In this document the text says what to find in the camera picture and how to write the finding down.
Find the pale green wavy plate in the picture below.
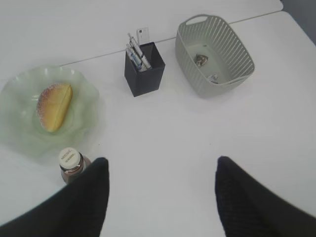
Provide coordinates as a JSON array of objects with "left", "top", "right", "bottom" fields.
[{"left": 0, "top": 66, "right": 99, "bottom": 158}]

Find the white pen with grey grip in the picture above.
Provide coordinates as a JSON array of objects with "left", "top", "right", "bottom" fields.
[{"left": 126, "top": 47, "right": 143, "bottom": 72}]

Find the black mesh pen holder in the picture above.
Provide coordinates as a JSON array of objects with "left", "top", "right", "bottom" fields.
[{"left": 124, "top": 42, "right": 165, "bottom": 97}]

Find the sugared bread roll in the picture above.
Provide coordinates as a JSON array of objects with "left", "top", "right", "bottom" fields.
[{"left": 36, "top": 83, "right": 73, "bottom": 133}]

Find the beige grip patterned pen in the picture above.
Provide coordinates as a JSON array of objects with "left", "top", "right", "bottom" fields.
[{"left": 126, "top": 44, "right": 147, "bottom": 72}]

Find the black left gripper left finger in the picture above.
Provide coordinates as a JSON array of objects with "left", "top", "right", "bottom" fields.
[{"left": 0, "top": 158, "right": 110, "bottom": 237}]

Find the grey grip patterned pen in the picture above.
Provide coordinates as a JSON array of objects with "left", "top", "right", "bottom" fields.
[{"left": 127, "top": 33, "right": 152, "bottom": 70}]

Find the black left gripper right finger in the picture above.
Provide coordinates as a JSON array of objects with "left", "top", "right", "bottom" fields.
[{"left": 215, "top": 157, "right": 316, "bottom": 237}]

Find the small paper ball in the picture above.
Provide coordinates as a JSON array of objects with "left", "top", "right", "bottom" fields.
[{"left": 208, "top": 74, "right": 218, "bottom": 84}]

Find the brown Nescafe coffee bottle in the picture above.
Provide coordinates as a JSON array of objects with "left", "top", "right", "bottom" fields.
[{"left": 58, "top": 147, "right": 91, "bottom": 184}]

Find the transparent plastic ruler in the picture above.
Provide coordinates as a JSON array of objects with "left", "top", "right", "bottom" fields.
[{"left": 136, "top": 27, "right": 150, "bottom": 45}]

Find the light green plastic basket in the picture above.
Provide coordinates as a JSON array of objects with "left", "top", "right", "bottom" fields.
[{"left": 175, "top": 14, "right": 255, "bottom": 97}]

